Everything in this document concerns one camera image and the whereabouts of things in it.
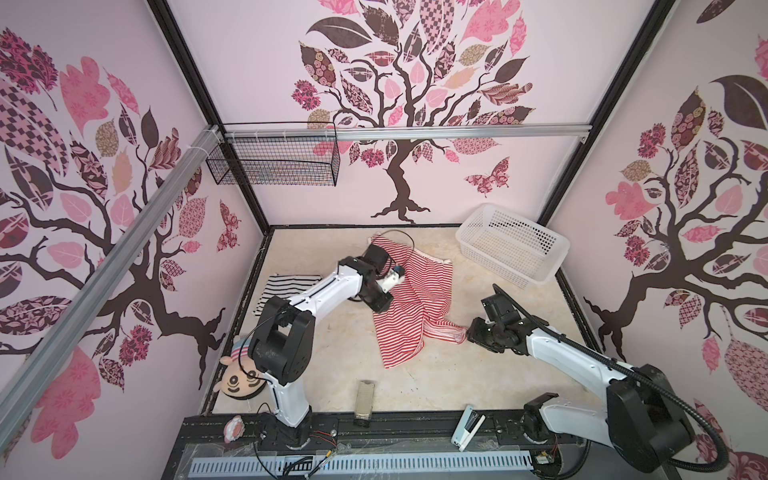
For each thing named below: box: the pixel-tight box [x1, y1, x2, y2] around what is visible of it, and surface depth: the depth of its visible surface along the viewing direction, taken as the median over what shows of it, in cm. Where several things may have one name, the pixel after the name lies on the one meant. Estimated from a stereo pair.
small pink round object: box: [223, 415, 245, 443], surface depth 72 cm
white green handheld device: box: [450, 405, 487, 452], surface depth 74 cm
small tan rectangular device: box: [354, 380, 375, 427], surface depth 77 cm
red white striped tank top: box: [368, 236, 468, 369], surface depth 94 cm
